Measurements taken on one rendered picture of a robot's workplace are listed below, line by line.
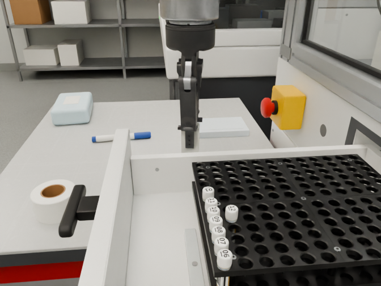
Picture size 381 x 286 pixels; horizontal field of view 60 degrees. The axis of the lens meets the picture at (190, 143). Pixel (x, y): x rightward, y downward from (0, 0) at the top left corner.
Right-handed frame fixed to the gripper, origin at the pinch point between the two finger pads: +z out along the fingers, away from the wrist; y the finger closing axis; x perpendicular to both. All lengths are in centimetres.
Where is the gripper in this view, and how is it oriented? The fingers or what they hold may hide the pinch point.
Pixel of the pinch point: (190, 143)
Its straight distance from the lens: 58.3
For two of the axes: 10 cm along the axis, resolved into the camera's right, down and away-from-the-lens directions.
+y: 0.8, -4.5, 8.9
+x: -10.0, -0.4, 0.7
